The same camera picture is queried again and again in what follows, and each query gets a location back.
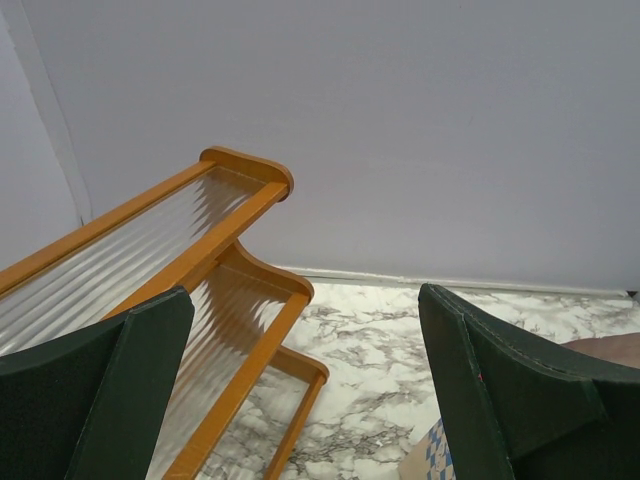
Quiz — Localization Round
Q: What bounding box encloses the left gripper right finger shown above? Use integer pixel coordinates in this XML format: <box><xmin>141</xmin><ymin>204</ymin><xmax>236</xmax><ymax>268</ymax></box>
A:
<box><xmin>418</xmin><ymin>284</ymin><xmax>639</xmax><ymax>479</ymax></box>

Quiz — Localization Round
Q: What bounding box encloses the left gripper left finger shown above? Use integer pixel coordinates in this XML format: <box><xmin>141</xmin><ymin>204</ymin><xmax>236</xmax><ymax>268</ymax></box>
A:
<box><xmin>1</xmin><ymin>286</ymin><xmax>194</xmax><ymax>479</ymax></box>

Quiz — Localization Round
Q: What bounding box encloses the blue checkered paper bag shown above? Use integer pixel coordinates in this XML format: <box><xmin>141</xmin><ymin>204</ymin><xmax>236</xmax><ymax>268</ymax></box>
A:
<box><xmin>398</xmin><ymin>419</ymin><xmax>456</xmax><ymax>480</ymax></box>

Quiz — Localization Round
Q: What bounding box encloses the orange wooden rack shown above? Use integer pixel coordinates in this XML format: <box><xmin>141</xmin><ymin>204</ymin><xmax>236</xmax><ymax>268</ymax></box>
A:
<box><xmin>1</xmin><ymin>147</ymin><xmax>329</xmax><ymax>479</ymax></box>

